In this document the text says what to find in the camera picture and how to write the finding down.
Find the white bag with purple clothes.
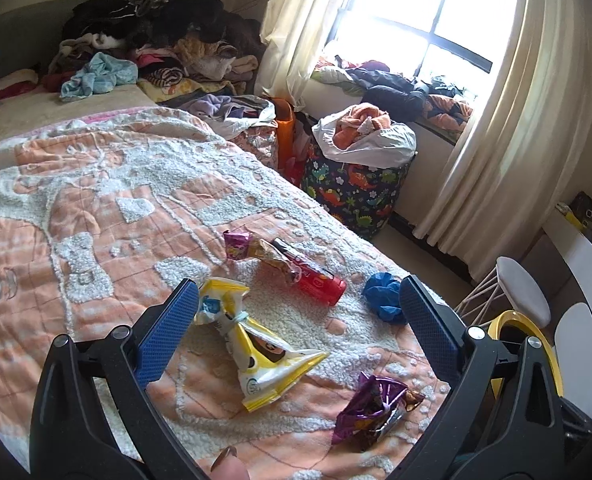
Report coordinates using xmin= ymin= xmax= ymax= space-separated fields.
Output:
xmin=175 ymin=93 xmax=277 ymax=139

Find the dinosaur print storage bag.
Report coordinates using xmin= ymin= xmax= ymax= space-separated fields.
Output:
xmin=300 ymin=144 xmax=417 ymax=242

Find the orange white tufted blanket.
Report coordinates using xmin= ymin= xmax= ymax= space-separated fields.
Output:
xmin=0 ymin=107 xmax=452 ymax=480

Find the narrow cream curtain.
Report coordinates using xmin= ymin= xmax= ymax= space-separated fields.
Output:
xmin=253 ymin=0 xmax=367 ymax=112

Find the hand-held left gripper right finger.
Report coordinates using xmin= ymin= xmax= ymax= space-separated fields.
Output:
xmin=391 ymin=275 xmax=566 ymax=480

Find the white vanity desk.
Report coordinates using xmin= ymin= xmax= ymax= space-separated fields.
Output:
xmin=542 ymin=205 xmax=592 ymax=342

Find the red pink cloth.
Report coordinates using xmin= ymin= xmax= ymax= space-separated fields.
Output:
xmin=0 ymin=68 xmax=40 ymax=101

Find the light crumpled sheet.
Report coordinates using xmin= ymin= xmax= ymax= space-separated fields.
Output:
xmin=310 ymin=57 xmax=357 ymax=87

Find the yellow box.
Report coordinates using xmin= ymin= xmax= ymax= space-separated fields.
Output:
xmin=555 ymin=202 xmax=590 ymax=232

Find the white plastic bag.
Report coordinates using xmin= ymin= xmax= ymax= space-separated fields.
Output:
xmin=311 ymin=104 xmax=419 ymax=167

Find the yellow-rimmed black trash bin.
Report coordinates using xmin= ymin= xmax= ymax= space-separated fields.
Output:
xmin=486 ymin=310 xmax=567 ymax=402

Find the dark puffy jacket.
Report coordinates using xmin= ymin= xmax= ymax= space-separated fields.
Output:
xmin=347 ymin=67 xmax=430 ymax=124

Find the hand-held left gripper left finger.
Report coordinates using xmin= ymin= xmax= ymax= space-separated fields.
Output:
xmin=28 ymin=278 xmax=211 ymax=480

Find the pile of clothes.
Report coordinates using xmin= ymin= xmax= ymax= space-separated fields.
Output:
xmin=50 ymin=0 xmax=270 ymax=97

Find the white rounded cabinet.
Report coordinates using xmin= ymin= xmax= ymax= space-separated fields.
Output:
xmin=554 ymin=302 xmax=592 ymax=422

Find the purple gold snack wrapper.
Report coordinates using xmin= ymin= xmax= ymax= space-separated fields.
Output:
xmin=224 ymin=228 xmax=303 ymax=287

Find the person's left hand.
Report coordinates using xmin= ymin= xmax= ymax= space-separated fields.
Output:
xmin=210 ymin=445 xmax=250 ymax=480

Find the blue plastic bag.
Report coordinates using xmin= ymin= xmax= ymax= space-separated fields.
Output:
xmin=362 ymin=272 xmax=409 ymax=325

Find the orange bag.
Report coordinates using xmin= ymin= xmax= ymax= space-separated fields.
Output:
xmin=274 ymin=97 xmax=310 ymax=182

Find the orange patterned quilt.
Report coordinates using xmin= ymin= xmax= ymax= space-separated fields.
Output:
xmin=420 ymin=92 xmax=475 ymax=134

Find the floral fabric bag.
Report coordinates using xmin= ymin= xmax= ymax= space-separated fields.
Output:
xmin=235 ymin=124 xmax=279 ymax=172

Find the white round stool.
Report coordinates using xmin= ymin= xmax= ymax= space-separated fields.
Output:
xmin=453 ymin=256 xmax=552 ymax=332

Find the red snack packet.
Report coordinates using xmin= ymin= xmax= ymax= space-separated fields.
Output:
xmin=270 ymin=238 xmax=348 ymax=307

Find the beige bed sheet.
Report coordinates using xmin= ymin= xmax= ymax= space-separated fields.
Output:
xmin=0 ymin=82 xmax=157 ymax=152

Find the purple foil wrapper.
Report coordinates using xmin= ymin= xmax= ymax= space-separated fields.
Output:
xmin=331 ymin=372 xmax=427 ymax=454

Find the grey bed headboard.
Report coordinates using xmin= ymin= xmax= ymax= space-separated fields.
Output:
xmin=0 ymin=0 xmax=78 ymax=82

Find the orange cloth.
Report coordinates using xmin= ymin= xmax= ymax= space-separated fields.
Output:
xmin=333 ymin=103 xmax=393 ymax=149

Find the yellow white snack packet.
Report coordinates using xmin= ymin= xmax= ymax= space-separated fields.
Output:
xmin=194 ymin=280 xmax=331 ymax=414

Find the light blue cloth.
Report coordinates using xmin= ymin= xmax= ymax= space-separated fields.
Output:
xmin=59 ymin=52 xmax=140 ymax=101

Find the wide cream curtain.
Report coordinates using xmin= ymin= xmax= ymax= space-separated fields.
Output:
xmin=412 ymin=0 xmax=592 ymax=262

